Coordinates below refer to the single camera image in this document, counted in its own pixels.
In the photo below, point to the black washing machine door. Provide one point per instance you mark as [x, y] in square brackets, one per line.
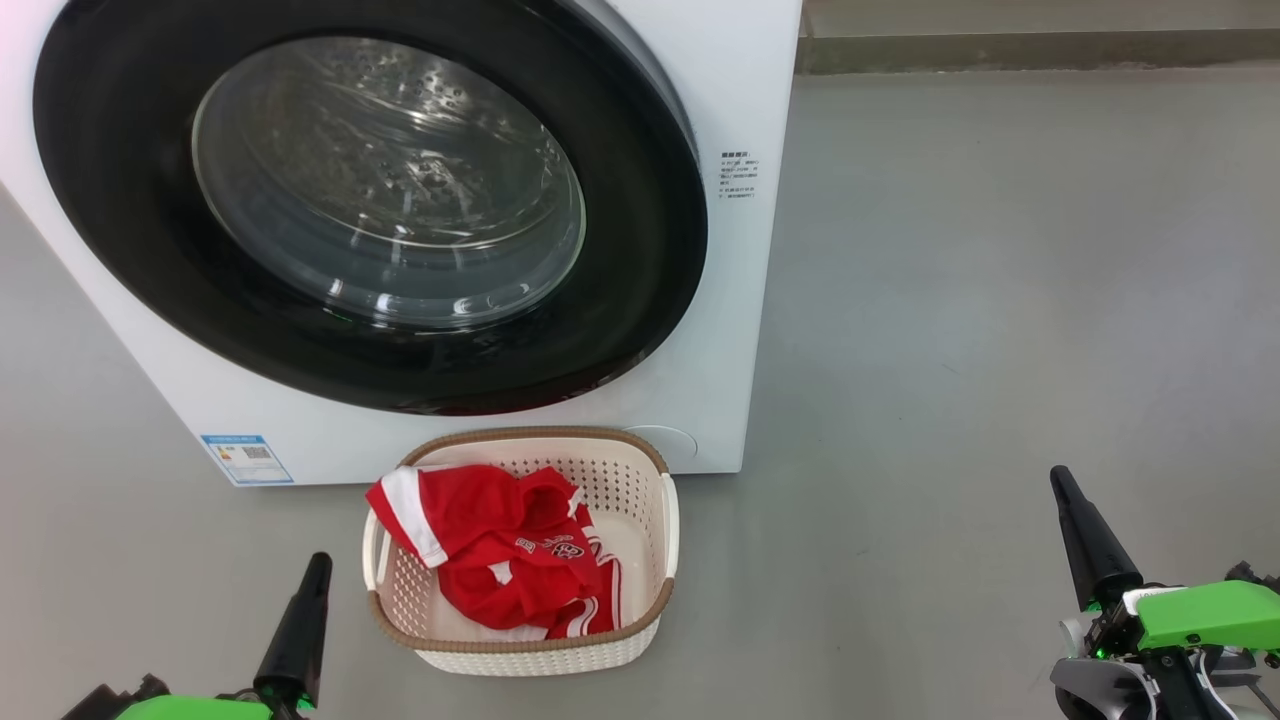
[130, 200]

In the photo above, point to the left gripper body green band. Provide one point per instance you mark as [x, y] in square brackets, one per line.
[200, 710]

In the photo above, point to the round drain filter cover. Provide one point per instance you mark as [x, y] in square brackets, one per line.
[675, 445]

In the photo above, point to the printed text notice label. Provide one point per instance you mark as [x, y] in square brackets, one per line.
[738, 175]

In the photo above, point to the cream laundry basket brown rim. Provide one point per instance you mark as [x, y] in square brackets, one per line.
[640, 520]

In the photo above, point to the white front-load washing machine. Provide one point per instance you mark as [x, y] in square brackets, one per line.
[740, 300]

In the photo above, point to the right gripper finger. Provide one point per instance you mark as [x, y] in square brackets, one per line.
[1095, 550]

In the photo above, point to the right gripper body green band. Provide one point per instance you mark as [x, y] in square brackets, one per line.
[1200, 615]

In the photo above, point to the blue energy label sticker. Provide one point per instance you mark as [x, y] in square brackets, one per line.
[247, 460]

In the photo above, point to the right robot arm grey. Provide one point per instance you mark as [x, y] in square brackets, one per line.
[1095, 685]

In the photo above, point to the red and white garment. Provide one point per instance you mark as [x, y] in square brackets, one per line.
[490, 560]

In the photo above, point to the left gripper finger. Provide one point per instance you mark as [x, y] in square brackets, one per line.
[295, 640]

